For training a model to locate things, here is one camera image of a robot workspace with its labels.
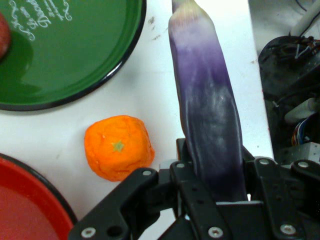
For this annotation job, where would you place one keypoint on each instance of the orange toy mandarin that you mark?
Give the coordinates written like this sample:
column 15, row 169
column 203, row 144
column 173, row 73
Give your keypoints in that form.
column 117, row 147

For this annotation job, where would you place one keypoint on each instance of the white slanted tube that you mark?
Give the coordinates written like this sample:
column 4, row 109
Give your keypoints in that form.
column 306, row 20

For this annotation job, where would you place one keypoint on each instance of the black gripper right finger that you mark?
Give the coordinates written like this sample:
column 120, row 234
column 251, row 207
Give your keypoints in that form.
column 275, row 195

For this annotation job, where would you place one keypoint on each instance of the grey metal block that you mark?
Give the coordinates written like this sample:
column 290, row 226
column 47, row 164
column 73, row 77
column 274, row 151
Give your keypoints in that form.
column 303, row 152

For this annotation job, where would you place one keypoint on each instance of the green plate with white lettering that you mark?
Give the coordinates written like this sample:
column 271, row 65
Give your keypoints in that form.
column 75, row 50

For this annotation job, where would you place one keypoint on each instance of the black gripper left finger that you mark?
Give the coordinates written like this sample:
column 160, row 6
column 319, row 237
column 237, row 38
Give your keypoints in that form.
column 140, row 195

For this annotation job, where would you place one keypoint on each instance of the purple toy eggplant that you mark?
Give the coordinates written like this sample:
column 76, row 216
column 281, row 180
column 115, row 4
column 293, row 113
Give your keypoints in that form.
column 207, row 105

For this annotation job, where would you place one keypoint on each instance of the red toy apple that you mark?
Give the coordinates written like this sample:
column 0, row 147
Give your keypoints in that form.
column 3, row 37

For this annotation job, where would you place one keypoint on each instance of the black round machine base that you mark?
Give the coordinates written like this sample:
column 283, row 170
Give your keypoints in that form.
column 287, row 70

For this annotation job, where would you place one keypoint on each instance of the red plate with black rim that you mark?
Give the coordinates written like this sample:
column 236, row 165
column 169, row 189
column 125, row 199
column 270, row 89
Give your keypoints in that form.
column 27, row 207

